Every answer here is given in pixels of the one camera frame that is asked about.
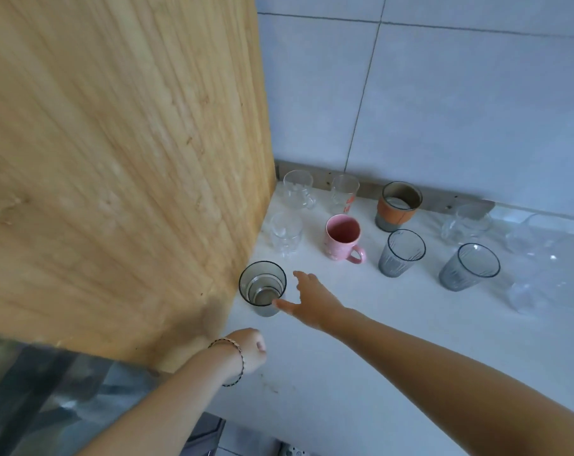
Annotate orange and grey ceramic cup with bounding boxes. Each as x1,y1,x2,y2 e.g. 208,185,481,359
375,181,423,233

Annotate clear glass pitcher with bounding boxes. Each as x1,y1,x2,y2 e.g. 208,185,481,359
505,212,572,260

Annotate pink ceramic mug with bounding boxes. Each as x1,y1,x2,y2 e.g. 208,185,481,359
323,214,367,265

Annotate person's right hand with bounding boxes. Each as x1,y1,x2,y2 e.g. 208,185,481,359
273,270,348,334

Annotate light wooden cabinet door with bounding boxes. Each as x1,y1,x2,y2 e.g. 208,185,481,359
0,0,277,374

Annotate smooth grey tinted glass tumbler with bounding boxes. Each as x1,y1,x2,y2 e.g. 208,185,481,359
239,261,288,318

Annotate clear faceted glass cup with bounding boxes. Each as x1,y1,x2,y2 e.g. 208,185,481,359
269,212,304,257

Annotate clear glass mug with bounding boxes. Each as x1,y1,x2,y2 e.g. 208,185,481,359
440,204,494,247
281,170,318,211

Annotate person's right forearm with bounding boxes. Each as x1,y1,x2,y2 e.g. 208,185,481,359
325,307,574,456

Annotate stainless steel appliance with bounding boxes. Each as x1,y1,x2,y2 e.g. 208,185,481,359
0,331,226,456

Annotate clear glass with red print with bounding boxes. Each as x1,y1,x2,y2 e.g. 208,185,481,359
329,174,361,214

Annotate person's left forearm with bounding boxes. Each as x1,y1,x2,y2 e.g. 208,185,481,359
77,345,242,456

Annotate person's left hand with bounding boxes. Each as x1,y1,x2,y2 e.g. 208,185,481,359
215,328,268,377

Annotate grey ribbed glass tumbler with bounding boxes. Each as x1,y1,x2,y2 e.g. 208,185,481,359
438,243,501,292
378,229,427,278

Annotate grey metal wall strip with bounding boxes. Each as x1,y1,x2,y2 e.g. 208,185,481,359
275,160,496,220

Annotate thin beaded bracelet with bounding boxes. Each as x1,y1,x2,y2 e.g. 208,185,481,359
208,338,246,388

